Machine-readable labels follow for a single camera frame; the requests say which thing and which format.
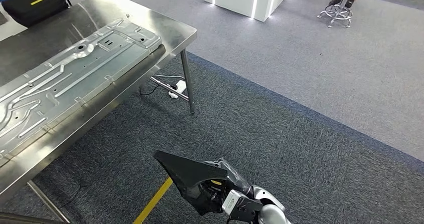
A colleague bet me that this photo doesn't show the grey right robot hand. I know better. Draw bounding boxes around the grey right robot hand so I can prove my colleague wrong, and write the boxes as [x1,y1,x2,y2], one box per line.
[204,159,255,199]

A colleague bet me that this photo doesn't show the black plastic bracket part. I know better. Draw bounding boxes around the black plastic bracket part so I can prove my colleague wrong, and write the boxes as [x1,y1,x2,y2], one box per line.
[153,150,253,217]

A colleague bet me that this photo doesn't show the stainless steel workbench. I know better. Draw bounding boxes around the stainless steel workbench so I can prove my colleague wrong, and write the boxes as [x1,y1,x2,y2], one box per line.
[0,0,198,224]

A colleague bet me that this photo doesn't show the white power strip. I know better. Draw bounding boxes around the white power strip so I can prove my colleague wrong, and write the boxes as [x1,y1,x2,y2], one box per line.
[167,80,188,100]

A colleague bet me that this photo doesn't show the stamped grey metal panel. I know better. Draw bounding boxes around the stamped grey metal panel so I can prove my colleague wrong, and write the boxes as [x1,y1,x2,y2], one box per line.
[0,17,167,168]

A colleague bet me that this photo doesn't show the chrome stool base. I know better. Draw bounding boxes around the chrome stool base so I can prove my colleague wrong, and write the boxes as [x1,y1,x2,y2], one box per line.
[316,0,354,29]

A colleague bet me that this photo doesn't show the black case yellow label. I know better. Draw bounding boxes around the black case yellow label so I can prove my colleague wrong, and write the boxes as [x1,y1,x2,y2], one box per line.
[1,0,70,28]

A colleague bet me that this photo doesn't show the black floor cable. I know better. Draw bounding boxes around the black floor cable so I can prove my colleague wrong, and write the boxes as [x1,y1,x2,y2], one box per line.
[139,83,160,97]

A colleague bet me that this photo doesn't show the white lit pedestal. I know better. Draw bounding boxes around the white lit pedestal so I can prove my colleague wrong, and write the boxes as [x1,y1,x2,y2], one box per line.
[203,0,294,22]

